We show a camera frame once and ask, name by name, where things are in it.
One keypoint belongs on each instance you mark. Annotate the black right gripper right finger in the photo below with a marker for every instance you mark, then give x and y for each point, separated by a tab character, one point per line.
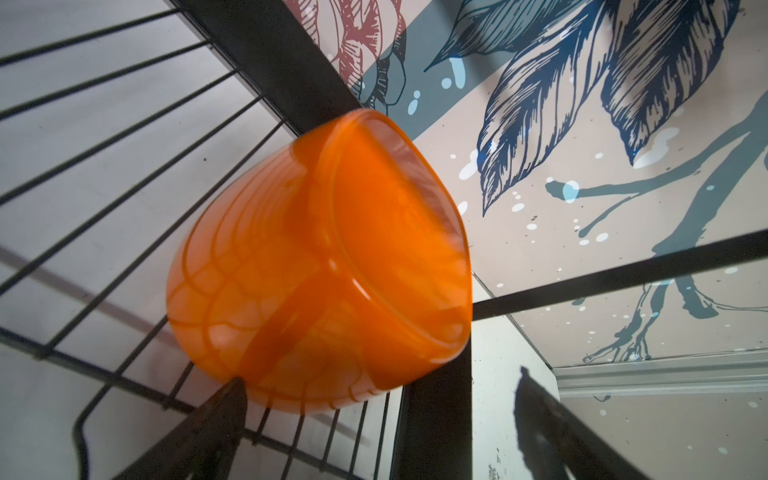
555	444

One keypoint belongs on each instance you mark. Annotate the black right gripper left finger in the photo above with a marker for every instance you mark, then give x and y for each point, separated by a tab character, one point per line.
203	446

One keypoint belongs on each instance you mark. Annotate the orange glass bowl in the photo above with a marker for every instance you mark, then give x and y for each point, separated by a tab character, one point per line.
333	271

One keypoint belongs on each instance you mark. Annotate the black wire dish rack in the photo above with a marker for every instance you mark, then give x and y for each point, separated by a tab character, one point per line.
573	136

